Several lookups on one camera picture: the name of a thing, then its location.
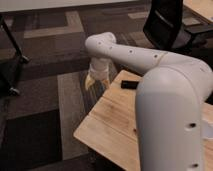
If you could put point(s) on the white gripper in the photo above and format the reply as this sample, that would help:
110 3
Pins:
98 70

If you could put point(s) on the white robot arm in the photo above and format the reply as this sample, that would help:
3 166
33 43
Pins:
168 104

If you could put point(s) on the small black rectangular block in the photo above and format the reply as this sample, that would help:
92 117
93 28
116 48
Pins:
125 84

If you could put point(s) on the black office chair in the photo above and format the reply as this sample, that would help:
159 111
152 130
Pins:
165 30

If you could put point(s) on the black chair base left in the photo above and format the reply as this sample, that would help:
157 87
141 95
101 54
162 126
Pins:
9 67

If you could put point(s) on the light wooden desk corner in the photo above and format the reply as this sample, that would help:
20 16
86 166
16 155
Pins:
203 8

